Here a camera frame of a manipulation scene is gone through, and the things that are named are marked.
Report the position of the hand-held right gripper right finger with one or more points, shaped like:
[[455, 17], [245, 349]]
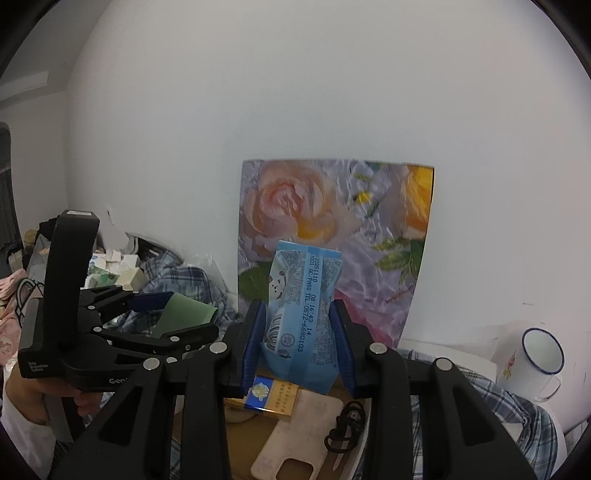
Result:
[[344, 346]]

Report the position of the yellow and blue cigarette pack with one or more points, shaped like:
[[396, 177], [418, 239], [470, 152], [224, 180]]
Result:
[[272, 397]]

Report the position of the person's left forearm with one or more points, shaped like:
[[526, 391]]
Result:
[[23, 445]]

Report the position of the white wall outlet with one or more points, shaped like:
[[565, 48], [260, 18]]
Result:
[[110, 214]]

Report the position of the pink patterned cloth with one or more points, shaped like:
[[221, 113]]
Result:
[[11, 300]]

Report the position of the clear plastic wrap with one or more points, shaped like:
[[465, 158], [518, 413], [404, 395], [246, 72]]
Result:
[[207, 270]]

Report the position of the cardboard box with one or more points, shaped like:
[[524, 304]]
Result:
[[240, 454]]

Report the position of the blue tissue pack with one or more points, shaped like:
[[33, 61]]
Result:
[[300, 323]]

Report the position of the beige phone case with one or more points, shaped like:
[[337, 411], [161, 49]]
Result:
[[295, 434]]

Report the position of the person's left hand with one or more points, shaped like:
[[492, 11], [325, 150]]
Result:
[[27, 397]]

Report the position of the green notebook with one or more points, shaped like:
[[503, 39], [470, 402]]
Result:
[[184, 314]]

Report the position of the blue plaid shirt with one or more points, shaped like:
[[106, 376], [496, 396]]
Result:
[[521, 429]]

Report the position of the white enamel mug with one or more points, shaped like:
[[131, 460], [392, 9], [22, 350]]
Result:
[[531, 369]]

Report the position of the cream small carton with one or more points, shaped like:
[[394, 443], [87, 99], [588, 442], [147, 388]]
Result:
[[131, 278]]

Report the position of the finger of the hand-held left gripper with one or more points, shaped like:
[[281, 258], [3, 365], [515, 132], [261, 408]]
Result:
[[161, 345], [147, 301]]

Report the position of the floral picture board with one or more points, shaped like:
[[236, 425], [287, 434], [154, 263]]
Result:
[[323, 207]]

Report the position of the beige round vented puck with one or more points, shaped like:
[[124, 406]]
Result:
[[238, 415]]

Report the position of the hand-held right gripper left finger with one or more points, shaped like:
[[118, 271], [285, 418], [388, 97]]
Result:
[[256, 341]]

